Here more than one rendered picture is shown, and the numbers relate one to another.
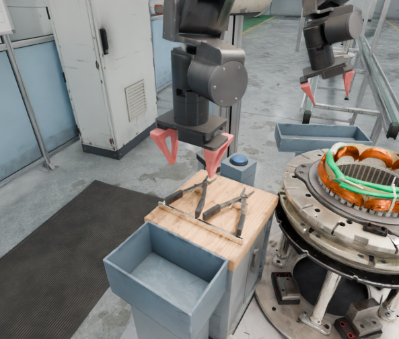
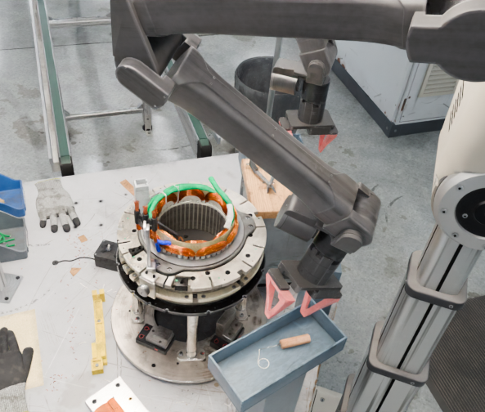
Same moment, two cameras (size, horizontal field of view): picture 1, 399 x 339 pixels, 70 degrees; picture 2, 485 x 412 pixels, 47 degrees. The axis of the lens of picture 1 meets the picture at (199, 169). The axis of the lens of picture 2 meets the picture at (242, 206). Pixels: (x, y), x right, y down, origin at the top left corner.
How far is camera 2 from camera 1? 1.49 m
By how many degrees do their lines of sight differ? 94
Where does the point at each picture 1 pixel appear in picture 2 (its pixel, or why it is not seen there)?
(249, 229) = (249, 178)
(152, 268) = not seen: hidden behind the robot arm
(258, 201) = (262, 200)
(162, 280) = not seen: hidden behind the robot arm
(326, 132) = (280, 382)
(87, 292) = (455, 396)
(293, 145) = (296, 312)
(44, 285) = not seen: outside the picture
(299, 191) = (237, 201)
